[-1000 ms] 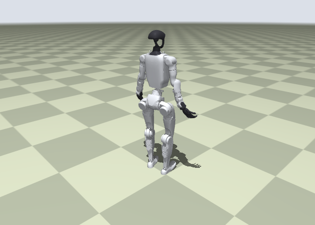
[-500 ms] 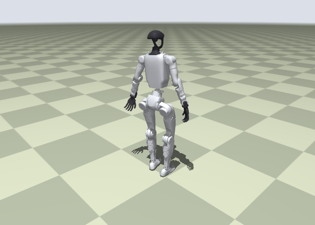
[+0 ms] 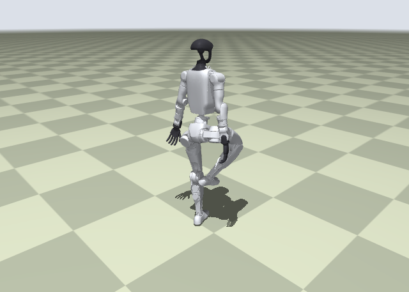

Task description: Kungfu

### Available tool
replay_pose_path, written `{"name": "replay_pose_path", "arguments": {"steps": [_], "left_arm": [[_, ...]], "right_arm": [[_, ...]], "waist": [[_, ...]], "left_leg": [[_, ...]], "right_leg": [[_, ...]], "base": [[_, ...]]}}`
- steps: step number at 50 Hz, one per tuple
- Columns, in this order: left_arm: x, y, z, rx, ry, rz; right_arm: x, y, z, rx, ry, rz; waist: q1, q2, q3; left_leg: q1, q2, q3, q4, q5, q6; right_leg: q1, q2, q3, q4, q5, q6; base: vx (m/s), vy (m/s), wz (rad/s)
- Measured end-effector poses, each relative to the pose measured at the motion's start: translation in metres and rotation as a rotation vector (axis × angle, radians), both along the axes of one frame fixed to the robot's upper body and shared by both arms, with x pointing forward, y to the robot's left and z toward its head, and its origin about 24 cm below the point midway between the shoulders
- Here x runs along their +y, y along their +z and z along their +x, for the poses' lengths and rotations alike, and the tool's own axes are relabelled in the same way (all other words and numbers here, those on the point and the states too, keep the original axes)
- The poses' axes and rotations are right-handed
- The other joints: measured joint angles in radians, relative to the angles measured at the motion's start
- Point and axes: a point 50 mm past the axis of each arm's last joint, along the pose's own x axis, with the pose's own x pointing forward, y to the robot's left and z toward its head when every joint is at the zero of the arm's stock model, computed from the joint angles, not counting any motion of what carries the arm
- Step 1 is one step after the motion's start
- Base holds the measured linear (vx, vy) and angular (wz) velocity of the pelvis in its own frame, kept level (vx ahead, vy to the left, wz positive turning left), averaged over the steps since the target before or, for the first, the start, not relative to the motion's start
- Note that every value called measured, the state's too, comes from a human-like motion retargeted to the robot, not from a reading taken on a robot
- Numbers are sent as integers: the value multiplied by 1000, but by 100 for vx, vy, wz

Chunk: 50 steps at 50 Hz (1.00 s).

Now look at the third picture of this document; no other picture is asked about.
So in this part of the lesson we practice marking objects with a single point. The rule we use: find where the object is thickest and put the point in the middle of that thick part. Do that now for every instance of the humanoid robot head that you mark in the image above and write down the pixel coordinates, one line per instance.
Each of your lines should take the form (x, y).
(201, 45)

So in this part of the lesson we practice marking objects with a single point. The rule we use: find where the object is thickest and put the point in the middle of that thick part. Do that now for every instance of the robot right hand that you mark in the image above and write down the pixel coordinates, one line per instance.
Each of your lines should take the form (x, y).
(225, 142)

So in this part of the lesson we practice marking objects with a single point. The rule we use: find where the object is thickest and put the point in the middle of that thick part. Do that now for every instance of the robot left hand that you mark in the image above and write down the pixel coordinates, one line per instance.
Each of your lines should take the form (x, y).
(175, 132)

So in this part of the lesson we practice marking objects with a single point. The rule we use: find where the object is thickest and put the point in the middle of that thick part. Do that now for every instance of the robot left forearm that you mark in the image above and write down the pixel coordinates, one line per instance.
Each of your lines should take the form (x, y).
(178, 114)

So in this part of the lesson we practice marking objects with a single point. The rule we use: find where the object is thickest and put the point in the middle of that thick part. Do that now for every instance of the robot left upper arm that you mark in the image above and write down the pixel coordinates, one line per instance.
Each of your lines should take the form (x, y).
(182, 99)

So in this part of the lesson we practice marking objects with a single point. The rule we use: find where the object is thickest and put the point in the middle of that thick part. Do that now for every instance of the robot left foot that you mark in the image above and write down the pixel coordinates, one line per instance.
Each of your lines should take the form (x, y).
(198, 219)

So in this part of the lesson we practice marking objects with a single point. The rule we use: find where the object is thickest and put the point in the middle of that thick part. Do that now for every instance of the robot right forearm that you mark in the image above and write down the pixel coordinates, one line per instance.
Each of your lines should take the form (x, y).
(222, 121)

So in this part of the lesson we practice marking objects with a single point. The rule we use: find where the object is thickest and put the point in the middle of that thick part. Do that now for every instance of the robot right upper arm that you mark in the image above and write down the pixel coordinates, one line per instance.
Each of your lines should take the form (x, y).
(217, 80)

